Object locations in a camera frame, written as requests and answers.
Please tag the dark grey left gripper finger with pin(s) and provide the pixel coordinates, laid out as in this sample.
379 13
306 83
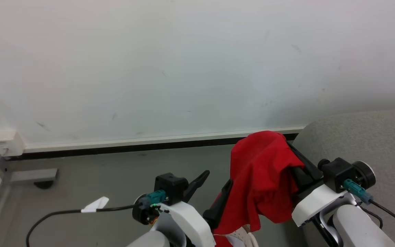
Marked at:
197 183
218 206

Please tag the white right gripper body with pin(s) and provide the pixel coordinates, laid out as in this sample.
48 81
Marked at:
315 202

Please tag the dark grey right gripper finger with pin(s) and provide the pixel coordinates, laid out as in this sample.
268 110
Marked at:
300 180
307 161

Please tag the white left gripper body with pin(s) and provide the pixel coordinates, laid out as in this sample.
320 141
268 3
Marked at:
187 219

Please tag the red cloth garment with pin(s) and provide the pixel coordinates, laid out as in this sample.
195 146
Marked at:
259 178

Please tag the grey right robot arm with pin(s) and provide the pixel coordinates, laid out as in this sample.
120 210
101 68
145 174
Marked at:
358 226

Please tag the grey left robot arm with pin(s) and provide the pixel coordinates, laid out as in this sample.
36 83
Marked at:
151 240

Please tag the white perforated laundry basket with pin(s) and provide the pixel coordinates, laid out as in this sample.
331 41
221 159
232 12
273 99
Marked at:
240 238

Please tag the white and black baseboard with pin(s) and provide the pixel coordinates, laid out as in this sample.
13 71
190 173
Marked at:
149 144

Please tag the grey fabric sofa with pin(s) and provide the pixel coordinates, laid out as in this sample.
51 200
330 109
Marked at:
372 140

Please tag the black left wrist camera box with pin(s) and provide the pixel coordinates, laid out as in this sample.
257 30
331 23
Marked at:
170 187

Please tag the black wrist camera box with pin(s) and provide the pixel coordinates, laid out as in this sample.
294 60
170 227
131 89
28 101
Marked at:
341 173
170 187

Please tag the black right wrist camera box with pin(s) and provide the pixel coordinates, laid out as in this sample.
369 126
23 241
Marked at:
341 173

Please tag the grey metal frame foot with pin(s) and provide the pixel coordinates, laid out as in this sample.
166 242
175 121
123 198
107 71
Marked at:
34 176

